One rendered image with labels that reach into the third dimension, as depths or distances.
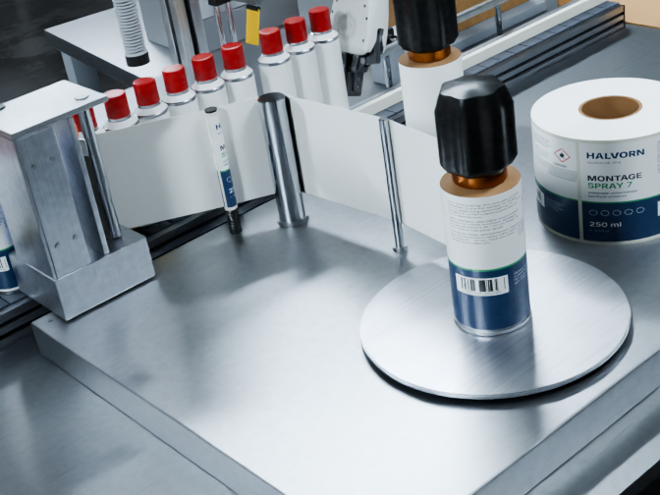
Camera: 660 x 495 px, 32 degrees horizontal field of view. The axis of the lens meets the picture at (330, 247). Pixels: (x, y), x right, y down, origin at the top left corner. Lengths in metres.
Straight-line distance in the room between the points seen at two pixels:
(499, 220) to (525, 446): 0.24
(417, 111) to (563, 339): 0.47
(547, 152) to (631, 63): 0.75
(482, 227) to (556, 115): 0.31
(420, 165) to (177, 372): 0.39
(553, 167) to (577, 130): 0.06
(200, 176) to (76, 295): 0.25
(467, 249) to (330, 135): 0.35
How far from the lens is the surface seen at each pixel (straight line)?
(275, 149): 1.59
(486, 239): 1.26
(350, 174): 1.56
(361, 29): 1.89
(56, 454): 1.39
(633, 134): 1.46
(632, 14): 2.46
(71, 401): 1.47
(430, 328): 1.35
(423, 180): 1.44
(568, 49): 2.27
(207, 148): 1.61
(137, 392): 1.36
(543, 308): 1.36
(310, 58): 1.83
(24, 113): 1.49
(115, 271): 1.55
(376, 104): 1.93
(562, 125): 1.49
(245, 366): 1.36
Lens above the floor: 1.63
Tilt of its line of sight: 28 degrees down
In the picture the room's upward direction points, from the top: 9 degrees counter-clockwise
